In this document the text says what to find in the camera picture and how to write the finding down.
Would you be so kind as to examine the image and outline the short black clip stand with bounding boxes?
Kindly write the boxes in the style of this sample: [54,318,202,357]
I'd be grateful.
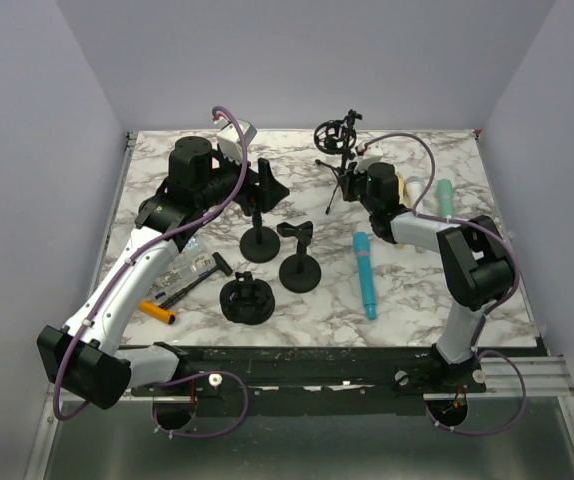
[277,221,322,294]

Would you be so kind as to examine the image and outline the blue microphone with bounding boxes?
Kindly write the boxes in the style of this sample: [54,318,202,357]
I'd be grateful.
[353,231,377,320]

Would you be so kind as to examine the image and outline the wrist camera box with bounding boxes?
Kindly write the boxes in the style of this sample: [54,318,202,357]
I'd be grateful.
[354,141,384,173]
[214,118,257,164]

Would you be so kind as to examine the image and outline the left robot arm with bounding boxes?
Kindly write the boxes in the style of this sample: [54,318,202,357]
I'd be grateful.
[37,136,289,409]

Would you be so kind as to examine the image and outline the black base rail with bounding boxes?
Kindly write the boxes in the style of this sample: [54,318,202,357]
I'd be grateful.
[131,346,486,417]

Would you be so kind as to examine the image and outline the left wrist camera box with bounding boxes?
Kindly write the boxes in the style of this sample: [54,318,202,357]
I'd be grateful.
[214,118,257,164]

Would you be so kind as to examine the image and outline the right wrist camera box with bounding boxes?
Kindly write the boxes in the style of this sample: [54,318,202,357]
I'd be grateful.
[354,141,384,173]

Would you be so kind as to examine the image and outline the tall black clip stand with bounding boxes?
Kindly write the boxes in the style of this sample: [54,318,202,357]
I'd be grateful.
[239,199,280,264]

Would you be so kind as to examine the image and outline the orange yellow tool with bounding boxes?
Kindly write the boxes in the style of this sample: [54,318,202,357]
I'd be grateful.
[138,301,176,325]

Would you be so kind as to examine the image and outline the clear plastic screw box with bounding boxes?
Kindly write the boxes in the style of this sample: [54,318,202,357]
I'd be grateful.
[146,234,213,302]

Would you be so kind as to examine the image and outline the white microphone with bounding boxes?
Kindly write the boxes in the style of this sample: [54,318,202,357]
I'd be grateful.
[405,176,424,208]

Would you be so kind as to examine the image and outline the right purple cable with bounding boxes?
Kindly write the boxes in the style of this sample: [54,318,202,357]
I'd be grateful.
[361,132,529,437]

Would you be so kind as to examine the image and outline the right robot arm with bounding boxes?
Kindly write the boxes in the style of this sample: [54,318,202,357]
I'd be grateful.
[338,162,519,392]

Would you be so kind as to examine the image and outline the mint green microphone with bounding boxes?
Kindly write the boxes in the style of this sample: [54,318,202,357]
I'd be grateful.
[436,178,454,218]

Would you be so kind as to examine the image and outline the black tripod shock-mount stand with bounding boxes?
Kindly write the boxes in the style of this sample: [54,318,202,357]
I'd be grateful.
[313,109,363,215]

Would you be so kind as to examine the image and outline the black t-handle tool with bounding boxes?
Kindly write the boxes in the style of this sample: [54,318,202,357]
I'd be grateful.
[159,252,233,310]

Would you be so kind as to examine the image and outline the black shock-mount round stand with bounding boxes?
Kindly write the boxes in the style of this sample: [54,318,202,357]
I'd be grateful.
[219,271,276,326]

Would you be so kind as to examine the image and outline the beige microphone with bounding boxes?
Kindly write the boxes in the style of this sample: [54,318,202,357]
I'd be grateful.
[394,174,410,251]

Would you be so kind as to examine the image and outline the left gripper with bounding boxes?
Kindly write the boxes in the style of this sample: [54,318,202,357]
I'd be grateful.
[197,145,290,213]

